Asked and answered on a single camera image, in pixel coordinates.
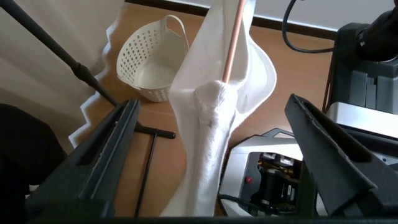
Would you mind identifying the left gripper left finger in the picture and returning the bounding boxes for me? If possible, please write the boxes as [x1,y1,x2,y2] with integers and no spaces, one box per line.
[25,98,142,218]

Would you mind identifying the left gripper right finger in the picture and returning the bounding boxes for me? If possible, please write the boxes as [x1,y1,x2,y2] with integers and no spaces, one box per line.
[284,93,398,217]

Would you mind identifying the white laundry basket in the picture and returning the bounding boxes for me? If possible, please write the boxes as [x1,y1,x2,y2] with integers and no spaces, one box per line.
[116,14,190,103]

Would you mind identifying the black clothes rack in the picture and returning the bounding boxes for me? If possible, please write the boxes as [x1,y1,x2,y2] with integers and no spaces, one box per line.
[0,0,177,218]

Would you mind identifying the black cable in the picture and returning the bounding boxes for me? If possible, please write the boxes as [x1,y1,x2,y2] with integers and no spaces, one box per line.
[281,0,338,54]

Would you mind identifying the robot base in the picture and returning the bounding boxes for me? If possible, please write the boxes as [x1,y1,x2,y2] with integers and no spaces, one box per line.
[217,22,398,218]

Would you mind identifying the white printed t-shirt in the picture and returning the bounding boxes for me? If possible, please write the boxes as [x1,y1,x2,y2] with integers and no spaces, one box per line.
[159,0,278,218]

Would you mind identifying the pink clothes hanger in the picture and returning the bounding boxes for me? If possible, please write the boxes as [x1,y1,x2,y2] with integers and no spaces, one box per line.
[221,0,248,85]

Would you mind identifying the black shorts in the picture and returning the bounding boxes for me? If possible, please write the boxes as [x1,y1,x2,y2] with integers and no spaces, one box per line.
[0,103,68,224]

